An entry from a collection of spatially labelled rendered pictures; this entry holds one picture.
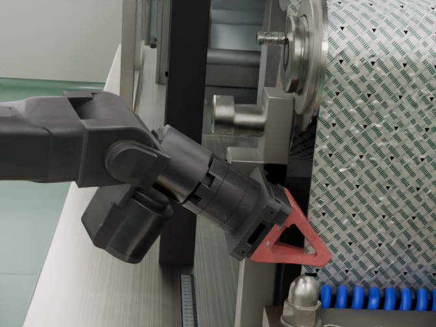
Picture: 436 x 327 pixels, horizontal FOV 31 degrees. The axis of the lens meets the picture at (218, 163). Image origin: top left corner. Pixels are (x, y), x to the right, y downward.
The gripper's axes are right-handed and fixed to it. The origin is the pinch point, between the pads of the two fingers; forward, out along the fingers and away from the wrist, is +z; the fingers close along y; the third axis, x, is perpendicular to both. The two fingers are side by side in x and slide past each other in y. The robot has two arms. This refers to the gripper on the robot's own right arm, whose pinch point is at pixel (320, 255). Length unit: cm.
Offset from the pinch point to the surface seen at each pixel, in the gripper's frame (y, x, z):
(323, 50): 1.2, 16.3, -12.0
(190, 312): -18.8, -19.8, -1.3
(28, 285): -207, -122, 1
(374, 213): 0.2, 6.4, 1.7
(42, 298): -21.4, -29.2, -17.3
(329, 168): 0.3, 7.7, -4.6
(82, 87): -555, -127, -13
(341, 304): 3.8, -2.0, 3.1
